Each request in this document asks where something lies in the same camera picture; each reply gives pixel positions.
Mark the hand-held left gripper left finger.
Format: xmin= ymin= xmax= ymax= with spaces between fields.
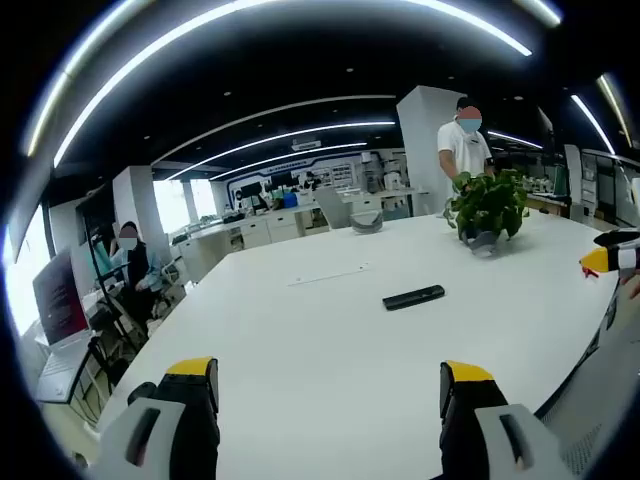
xmin=98 ymin=356 xmax=222 ymax=480

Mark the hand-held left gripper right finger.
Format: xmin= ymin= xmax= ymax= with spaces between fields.
xmin=439 ymin=359 xmax=574 ymax=480

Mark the black remote control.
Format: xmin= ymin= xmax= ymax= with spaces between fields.
xmin=382 ymin=284 xmax=447 ymax=312

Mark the grey mesh chair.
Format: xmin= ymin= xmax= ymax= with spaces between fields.
xmin=533 ymin=294 xmax=640 ymax=477

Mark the green leafy plant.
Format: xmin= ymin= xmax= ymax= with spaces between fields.
xmin=444 ymin=168 xmax=531 ymax=242

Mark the grey plant pot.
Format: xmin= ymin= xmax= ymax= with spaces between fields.
xmin=460 ymin=228 xmax=500 ymax=259

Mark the laptop with maroon screen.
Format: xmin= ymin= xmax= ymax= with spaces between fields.
xmin=31 ymin=247 xmax=97 ymax=405

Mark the white cabinet row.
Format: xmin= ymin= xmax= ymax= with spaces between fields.
xmin=171 ymin=187 xmax=417 ymax=254

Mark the grey office chair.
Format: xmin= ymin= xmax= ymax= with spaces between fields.
xmin=313 ymin=186 xmax=387 ymax=236

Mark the white table cable cover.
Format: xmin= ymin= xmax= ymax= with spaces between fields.
xmin=286 ymin=262 xmax=372 ymax=288

